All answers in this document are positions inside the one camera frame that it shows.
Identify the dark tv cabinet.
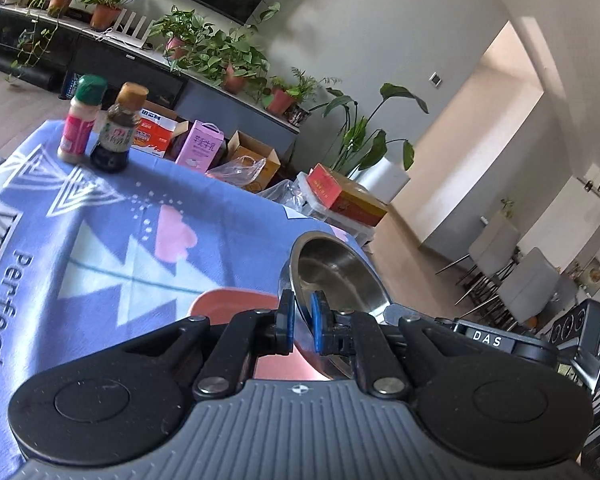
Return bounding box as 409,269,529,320
0,4,299,157

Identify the pink spice shaker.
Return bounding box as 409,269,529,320
57,75,107,164

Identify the grey dining chair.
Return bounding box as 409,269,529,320
462,247,560,324

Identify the pink square bowl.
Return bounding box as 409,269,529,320
189,287,327,382

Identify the potted plant terracotta pot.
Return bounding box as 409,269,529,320
78,0,138,33

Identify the large leafy floor plant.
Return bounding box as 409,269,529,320
311,82,429,176

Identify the stainless steel bowl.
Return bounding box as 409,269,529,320
278,231,391,379

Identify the pink carton box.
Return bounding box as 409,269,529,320
175,120,224,174

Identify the open brown cardboard box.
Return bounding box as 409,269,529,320
227,130,280,193

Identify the white router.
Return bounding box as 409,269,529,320
104,9,155,49

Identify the potted plant red pot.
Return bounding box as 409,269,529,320
262,67,341,117

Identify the soy sauce bottle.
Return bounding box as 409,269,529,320
90,82,149,174

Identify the blue patterned tablecloth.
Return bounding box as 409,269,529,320
0,119,382,470

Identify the red cardboard box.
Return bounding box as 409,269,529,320
306,164,388,226

